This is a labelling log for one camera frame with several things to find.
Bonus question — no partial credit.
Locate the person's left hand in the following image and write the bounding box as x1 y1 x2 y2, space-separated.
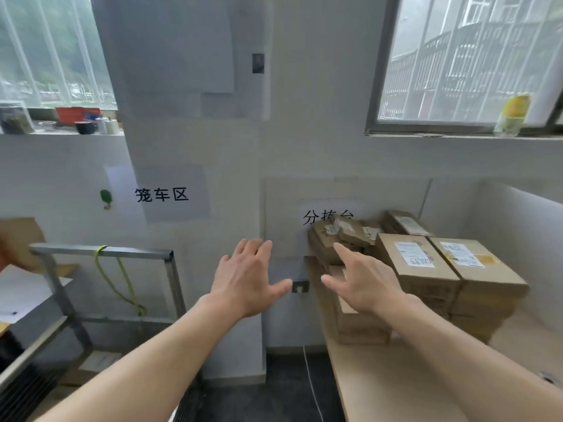
210 238 293 321

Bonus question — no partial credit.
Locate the person's right hand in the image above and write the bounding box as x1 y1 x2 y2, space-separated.
321 242 423 319

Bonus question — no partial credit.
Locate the pile of parcels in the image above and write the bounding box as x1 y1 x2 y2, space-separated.
307 209 531 346

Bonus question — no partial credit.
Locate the small parcel white label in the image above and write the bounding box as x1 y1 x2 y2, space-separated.
61 349 128 387

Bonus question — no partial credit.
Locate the metal wire cage cart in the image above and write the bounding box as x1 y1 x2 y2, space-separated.
0 243 190 422

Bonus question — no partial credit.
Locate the person's left forearm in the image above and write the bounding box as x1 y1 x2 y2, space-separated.
35 294 247 422

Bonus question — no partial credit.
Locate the white partition board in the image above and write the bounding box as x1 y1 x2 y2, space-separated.
462 182 563 321

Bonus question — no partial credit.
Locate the white paper sheet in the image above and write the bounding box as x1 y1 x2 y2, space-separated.
0 264 73 326

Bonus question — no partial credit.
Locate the yellow bottle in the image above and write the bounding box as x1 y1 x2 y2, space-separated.
493 94 532 138

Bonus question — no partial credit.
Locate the dark-framed window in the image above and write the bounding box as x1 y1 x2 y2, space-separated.
365 0 563 138

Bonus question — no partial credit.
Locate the dark lid glass jar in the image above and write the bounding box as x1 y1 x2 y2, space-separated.
0 105 35 135

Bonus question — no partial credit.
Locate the aluminium-framed window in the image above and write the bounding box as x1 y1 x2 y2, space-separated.
0 0 118 111

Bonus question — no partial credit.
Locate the wall sign with black characters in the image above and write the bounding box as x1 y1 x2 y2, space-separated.
105 164 211 224

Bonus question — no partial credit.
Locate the yellow-green rope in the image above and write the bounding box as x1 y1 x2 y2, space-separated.
94 244 148 317

